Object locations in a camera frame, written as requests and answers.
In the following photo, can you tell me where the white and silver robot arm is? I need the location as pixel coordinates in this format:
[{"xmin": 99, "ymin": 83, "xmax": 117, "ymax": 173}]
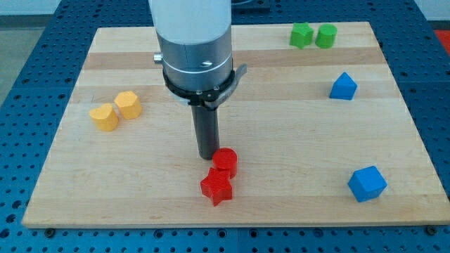
[{"xmin": 149, "ymin": 0, "xmax": 233, "ymax": 91}]

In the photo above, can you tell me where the blue triangle block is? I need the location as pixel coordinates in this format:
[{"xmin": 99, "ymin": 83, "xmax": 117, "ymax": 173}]
[{"xmin": 329, "ymin": 72, "xmax": 358, "ymax": 100}]

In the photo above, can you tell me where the blue cube block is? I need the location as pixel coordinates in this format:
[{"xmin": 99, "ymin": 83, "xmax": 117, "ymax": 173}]
[{"xmin": 347, "ymin": 166, "xmax": 387, "ymax": 202}]

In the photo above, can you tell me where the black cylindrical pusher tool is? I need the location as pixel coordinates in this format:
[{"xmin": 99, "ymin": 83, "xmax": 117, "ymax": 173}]
[{"xmin": 191, "ymin": 106, "xmax": 220, "ymax": 160}]

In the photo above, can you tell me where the red cylinder block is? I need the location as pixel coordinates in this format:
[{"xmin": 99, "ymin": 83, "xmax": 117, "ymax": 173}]
[{"xmin": 212, "ymin": 148, "xmax": 238, "ymax": 179}]

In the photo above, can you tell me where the red star block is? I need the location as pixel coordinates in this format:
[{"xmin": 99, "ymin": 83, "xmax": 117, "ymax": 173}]
[{"xmin": 200, "ymin": 167, "xmax": 233, "ymax": 206}]

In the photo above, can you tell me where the wooden board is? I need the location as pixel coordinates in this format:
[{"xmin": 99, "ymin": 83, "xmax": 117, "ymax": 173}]
[{"xmin": 22, "ymin": 22, "xmax": 449, "ymax": 228}]

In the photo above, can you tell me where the yellow hexagon block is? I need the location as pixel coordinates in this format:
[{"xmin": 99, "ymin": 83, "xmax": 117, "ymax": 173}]
[{"xmin": 114, "ymin": 91, "xmax": 143, "ymax": 119}]

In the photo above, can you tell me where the green star block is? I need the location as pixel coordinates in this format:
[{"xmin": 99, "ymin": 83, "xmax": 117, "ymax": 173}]
[{"xmin": 289, "ymin": 22, "xmax": 314, "ymax": 48}]

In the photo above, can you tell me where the yellow heart block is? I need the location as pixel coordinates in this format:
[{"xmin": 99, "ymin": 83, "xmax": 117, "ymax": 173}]
[{"xmin": 89, "ymin": 103, "xmax": 119, "ymax": 131}]

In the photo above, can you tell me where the green cylinder block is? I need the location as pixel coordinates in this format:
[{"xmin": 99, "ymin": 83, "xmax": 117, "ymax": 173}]
[{"xmin": 315, "ymin": 23, "xmax": 338, "ymax": 48}]

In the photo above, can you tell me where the black clamp ring with lever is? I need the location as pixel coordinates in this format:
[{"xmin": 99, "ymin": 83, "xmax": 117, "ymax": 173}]
[{"xmin": 162, "ymin": 63, "xmax": 248, "ymax": 111}]

